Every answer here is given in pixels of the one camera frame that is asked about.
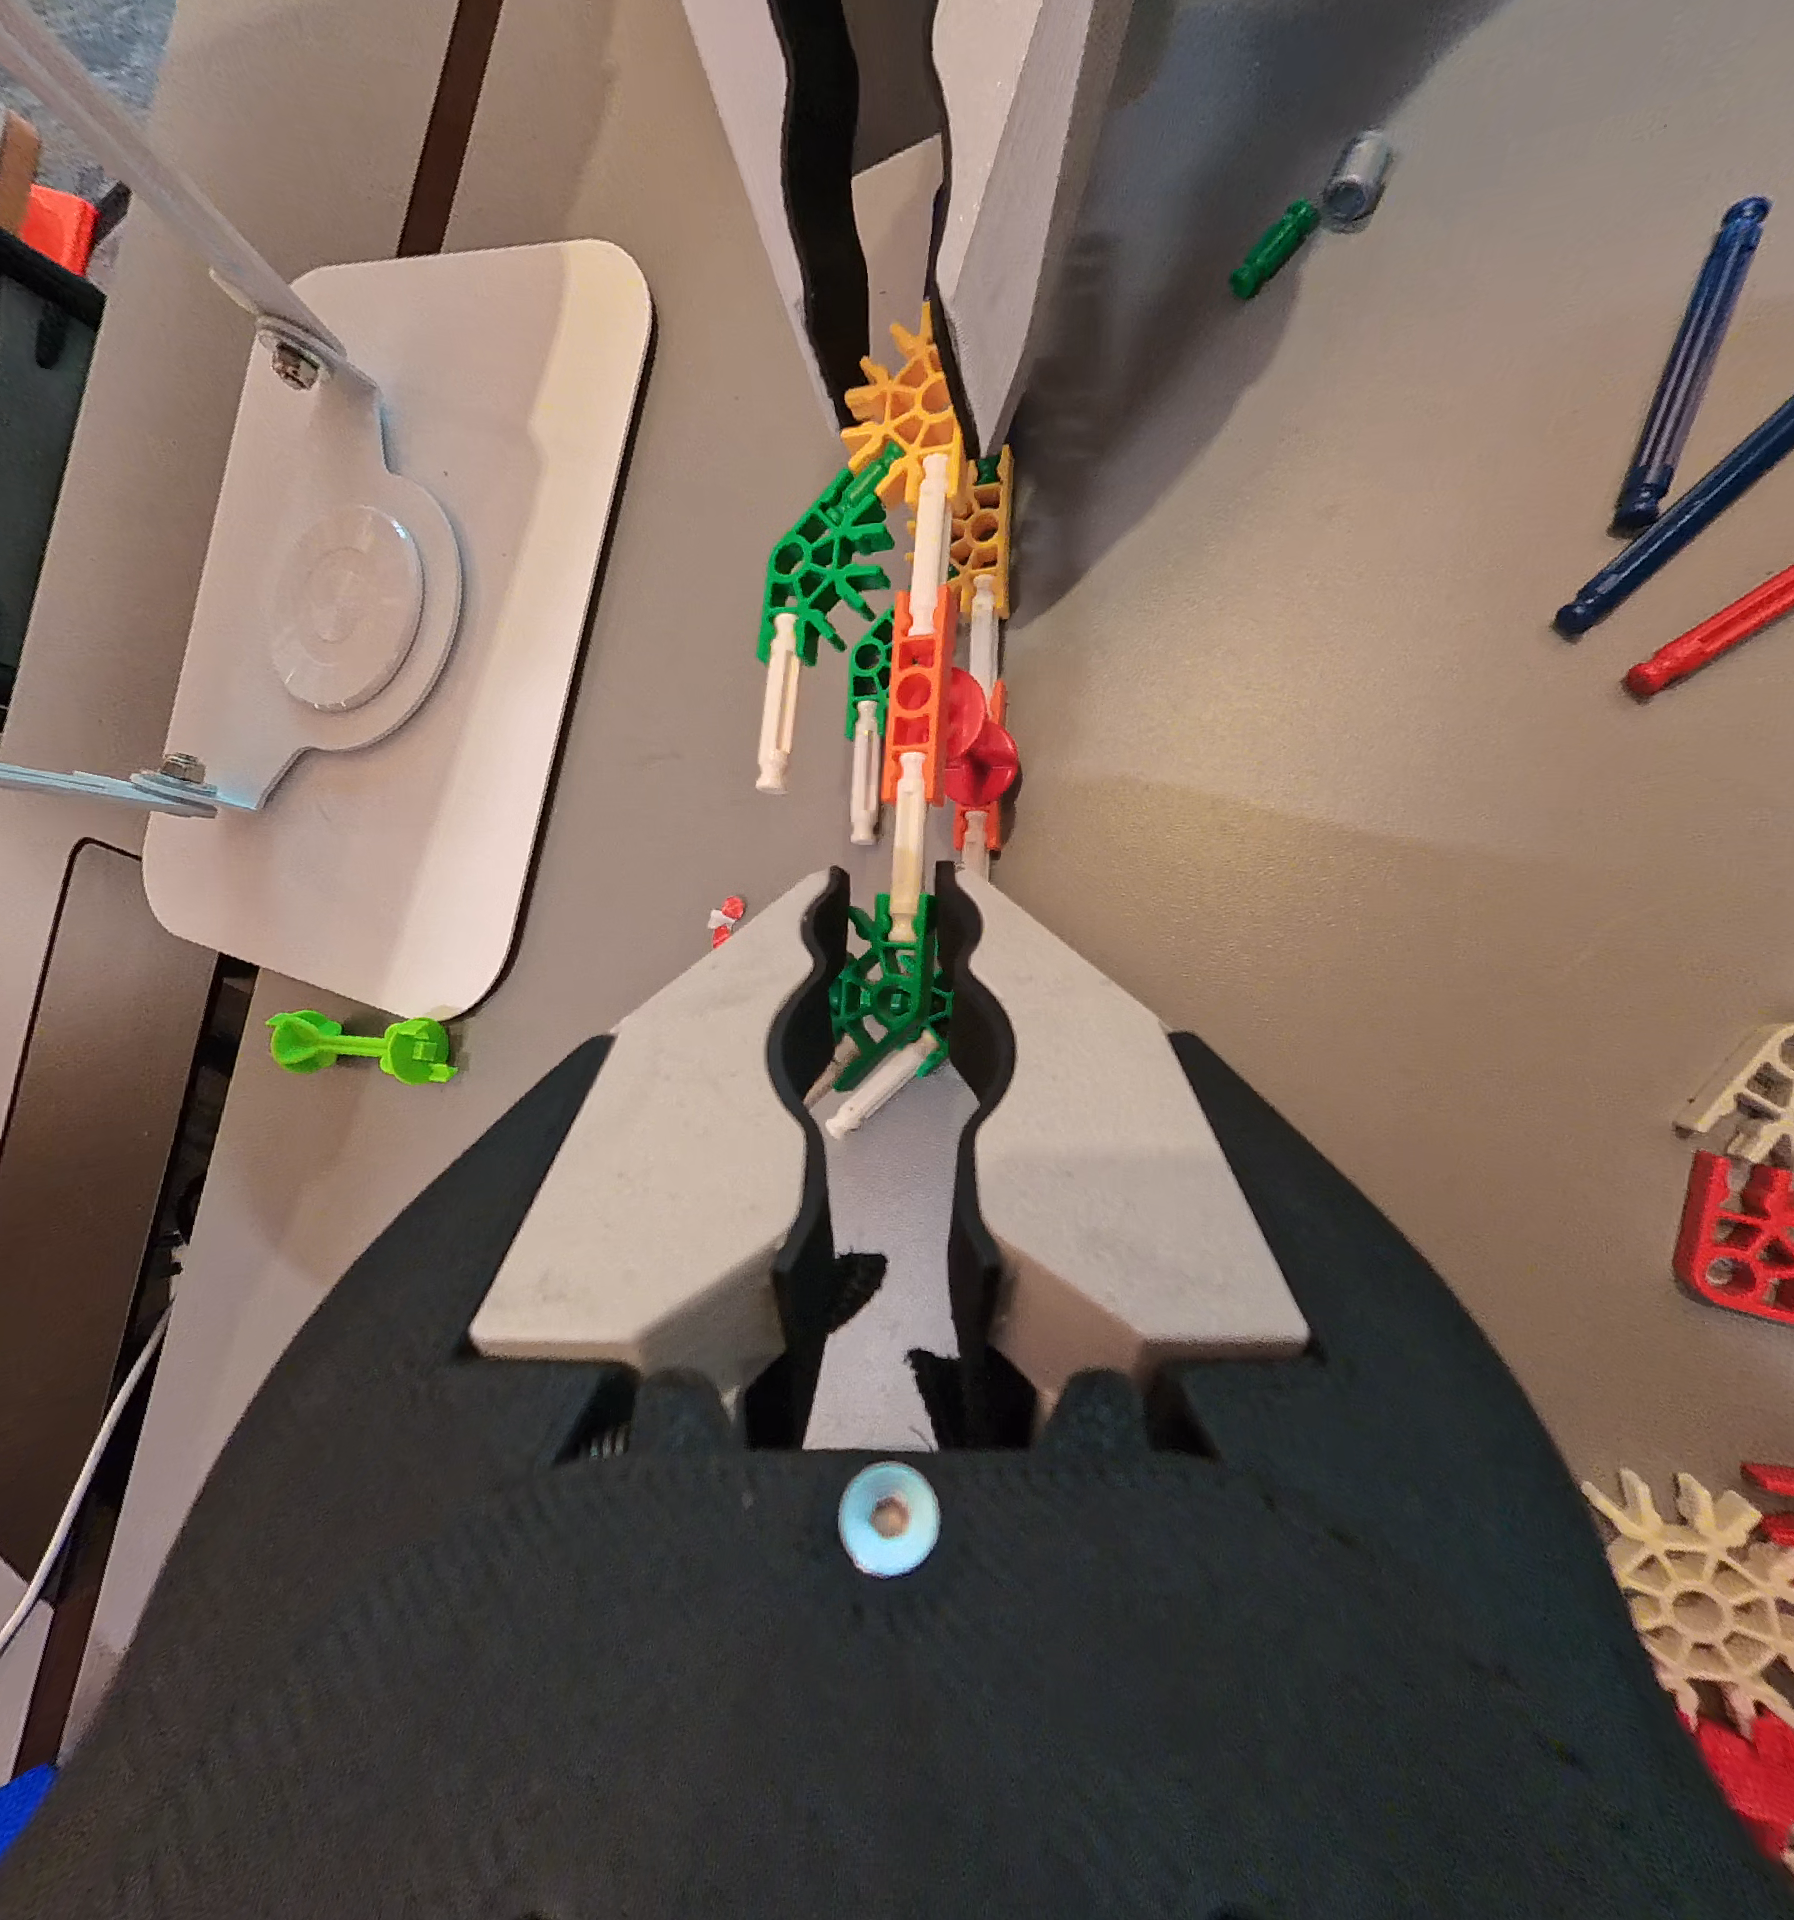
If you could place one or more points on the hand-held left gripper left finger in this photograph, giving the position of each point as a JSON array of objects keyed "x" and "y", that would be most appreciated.
[{"x": 657, "y": 1185}]

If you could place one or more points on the short green toy rod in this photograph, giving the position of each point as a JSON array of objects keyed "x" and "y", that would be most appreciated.
[{"x": 1273, "y": 249}]

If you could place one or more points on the grey toy spacer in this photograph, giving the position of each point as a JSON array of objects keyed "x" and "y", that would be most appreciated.
[{"x": 1354, "y": 179}]

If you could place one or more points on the small red white scrap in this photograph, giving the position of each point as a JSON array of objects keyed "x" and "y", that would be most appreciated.
[{"x": 724, "y": 919}]

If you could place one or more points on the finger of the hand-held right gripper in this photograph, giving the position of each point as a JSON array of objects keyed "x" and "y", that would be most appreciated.
[
  {"x": 1018, "y": 179},
  {"x": 741, "y": 90}
]

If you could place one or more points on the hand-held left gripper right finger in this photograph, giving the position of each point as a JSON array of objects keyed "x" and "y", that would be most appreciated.
[{"x": 1123, "y": 1185}]

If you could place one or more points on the lime green toy spool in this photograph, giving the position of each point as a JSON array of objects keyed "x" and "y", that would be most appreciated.
[{"x": 416, "y": 1050}]

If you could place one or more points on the dark blue toy rod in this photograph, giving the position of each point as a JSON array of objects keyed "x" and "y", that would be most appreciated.
[
  {"x": 1684, "y": 375},
  {"x": 1708, "y": 504}
]

